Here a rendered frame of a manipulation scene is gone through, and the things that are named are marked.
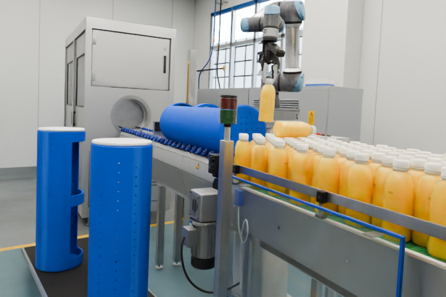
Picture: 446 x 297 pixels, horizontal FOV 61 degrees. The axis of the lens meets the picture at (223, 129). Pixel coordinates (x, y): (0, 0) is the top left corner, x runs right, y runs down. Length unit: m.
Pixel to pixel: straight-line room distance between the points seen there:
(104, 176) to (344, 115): 2.44
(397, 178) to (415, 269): 0.21
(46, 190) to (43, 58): 4.29
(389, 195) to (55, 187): 1.98
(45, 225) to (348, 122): 2.62
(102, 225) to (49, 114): 4.94
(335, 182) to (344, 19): 3.59
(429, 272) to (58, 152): 2.06
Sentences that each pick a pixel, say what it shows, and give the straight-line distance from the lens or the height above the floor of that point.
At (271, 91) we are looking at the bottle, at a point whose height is 1.30.
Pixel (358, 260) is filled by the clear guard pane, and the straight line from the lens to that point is 1.05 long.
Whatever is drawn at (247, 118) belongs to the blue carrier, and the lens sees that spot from 1.93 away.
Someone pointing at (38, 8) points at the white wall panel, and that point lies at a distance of 6.75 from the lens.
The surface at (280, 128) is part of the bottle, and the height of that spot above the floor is 1.14.
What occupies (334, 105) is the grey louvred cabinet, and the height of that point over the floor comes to 1.28.
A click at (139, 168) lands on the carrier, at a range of 1.76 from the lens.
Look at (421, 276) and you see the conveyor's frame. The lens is 1.00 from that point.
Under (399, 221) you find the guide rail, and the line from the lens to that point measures 1.03.
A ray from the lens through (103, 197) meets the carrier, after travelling 1.79.
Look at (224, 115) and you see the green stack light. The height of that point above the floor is 1.19.
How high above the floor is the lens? 1.22
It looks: 3 degrees down
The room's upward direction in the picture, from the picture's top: 3 degrees clockwise
